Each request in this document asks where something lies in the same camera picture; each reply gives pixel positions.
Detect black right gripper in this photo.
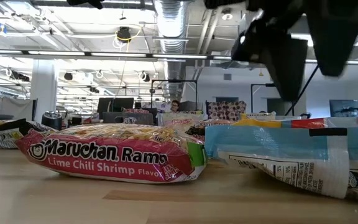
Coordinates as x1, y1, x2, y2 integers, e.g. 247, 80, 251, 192
203, 0, 358, 102

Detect black Fire Noodle ramen pack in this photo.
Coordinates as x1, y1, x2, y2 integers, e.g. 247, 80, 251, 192
121, 107, 152, 114
185, 119, 239, 144
0, 118, 57, 149

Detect dark grey plastic bin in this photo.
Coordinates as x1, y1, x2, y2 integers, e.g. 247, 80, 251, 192
102, 111, 155, 126

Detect lime chili shrimp ramen pack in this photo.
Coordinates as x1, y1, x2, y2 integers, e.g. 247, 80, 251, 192
14, 123, 209, 184
158, 112, 206, 130

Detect long ceiling light bar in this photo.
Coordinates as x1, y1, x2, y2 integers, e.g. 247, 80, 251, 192
0, 48, 358, 67

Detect clear plastic bin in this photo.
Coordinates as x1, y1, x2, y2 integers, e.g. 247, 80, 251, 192
156, 111, 209, 131
239, 111, 304, 121

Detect white pillar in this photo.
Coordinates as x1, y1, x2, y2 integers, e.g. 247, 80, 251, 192
29, 58, 58, 124

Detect patterned chair back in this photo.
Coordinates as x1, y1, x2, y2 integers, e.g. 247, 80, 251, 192
206, 100, 247, 121

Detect black computer monitor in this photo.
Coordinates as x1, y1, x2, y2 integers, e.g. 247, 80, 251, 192
97, 97, 115, 119
112, 97, 135, 113

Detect black round container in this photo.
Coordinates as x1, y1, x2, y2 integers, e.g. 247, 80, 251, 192
41, 111, 63, 131

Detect white fabric partition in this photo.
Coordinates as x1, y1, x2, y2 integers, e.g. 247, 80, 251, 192
0, 97, 34, 121

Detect person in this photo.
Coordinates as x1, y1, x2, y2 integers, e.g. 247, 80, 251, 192
169, 99, 181, 113

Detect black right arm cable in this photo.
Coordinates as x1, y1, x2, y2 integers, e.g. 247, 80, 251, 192
284, 63, 320, 116

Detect black hanging cable reel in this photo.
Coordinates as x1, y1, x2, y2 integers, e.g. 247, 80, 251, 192
116, 26, 133, 43

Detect black metal frame stand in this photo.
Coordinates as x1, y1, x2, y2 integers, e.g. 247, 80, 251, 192
150, 79, 198, 111
250, 83, 276, 114

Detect dark wall monitor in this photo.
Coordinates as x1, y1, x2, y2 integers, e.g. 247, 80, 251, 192
328, 99, 358, 118

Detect silver ventilation duct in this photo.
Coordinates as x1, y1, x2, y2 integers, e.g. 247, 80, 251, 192
154, 0, 192, 100

